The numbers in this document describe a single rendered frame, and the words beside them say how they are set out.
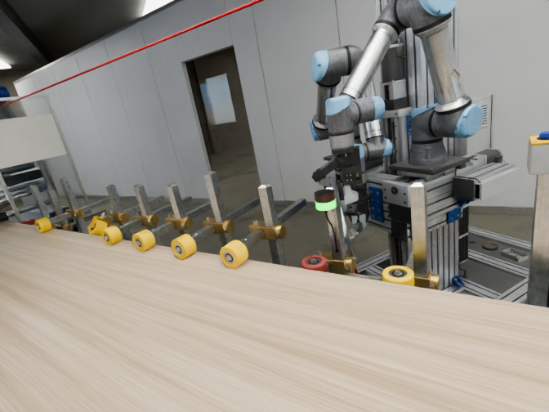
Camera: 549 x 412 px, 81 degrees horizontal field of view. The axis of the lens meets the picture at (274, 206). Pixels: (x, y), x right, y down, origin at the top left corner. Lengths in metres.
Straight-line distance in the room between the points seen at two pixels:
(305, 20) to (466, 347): 3.57
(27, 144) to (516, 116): 3.95
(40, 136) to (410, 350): 2.92
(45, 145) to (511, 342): 3.05
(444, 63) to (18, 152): 2.80
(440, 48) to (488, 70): 2.21
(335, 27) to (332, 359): 3.41
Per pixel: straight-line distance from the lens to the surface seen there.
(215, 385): 0.72
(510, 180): 1.65
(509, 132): 3.52
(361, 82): 1.21
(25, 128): 3.11
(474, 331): 0.78
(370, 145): 1.40
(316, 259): 1.03
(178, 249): 1.24
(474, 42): 3.47
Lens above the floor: 1.39
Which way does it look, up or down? 18 degrees down
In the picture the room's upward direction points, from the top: 11 degrees counter-clockwise
